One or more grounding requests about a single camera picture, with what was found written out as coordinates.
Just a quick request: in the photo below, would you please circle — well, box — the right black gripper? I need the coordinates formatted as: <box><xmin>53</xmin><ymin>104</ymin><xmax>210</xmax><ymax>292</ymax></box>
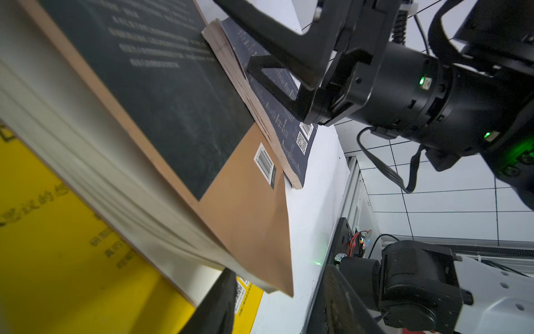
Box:
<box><xmin>216</xmin><ymin>1</ymin><xmax>403</xmax><ymax>125</ymax></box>

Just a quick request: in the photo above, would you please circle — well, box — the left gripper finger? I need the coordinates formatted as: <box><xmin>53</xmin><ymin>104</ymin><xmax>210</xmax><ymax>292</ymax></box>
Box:
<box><xmin>179</xmin><ymin>269</ymin><xmax>237</xmax><ymax>334</ymax></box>

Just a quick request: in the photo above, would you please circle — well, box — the dark green brown book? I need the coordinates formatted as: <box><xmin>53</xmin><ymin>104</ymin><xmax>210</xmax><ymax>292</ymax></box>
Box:
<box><xmin>1</xmin><ymin>1</ymin><xmax>294</xmax><ymax>305</ymax></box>

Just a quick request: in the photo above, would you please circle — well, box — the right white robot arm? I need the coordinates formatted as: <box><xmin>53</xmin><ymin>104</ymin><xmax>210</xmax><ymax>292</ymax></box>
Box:
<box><xmin>219</xmin><ymin>1</ymin><xmax>533</xmax><ymax>333</ymax></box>

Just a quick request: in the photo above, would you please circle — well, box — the dark navy thin book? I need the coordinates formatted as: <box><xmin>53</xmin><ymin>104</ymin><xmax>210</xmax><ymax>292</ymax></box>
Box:
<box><xmin>202</xmin><ymin>18</ymin><xmax>317</xmax><ymax>189</ymax></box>

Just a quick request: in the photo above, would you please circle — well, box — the yellow book plain cover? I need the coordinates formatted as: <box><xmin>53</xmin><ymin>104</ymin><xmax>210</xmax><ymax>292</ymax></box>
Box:
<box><xmin>0</xmin><ymin>124</ymin><xmax>264</xmax><ymax>334</ymax></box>

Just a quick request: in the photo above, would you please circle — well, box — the aluminium mounting rail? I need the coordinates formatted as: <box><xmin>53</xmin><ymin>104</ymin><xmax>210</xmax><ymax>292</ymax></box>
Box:
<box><xmin>332</xmin><ymin>157</ymin><xmax>377</xmax><ymax>253</ymax></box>

